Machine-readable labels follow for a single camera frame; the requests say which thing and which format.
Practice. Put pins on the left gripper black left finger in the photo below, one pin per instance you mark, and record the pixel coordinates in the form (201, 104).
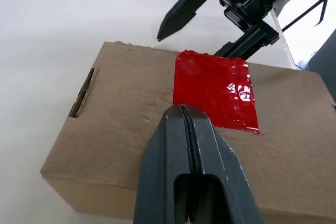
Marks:
(162, 155)

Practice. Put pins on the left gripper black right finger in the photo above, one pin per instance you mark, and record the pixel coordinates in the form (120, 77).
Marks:
(218, 161)

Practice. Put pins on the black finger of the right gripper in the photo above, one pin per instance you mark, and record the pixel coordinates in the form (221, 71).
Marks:
(252, 41)
(181, 11)

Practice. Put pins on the brown cardboard box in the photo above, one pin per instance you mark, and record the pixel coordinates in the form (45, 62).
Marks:
(118, 129)

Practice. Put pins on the red tape patch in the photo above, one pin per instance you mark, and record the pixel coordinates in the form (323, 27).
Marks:
(210, 90)

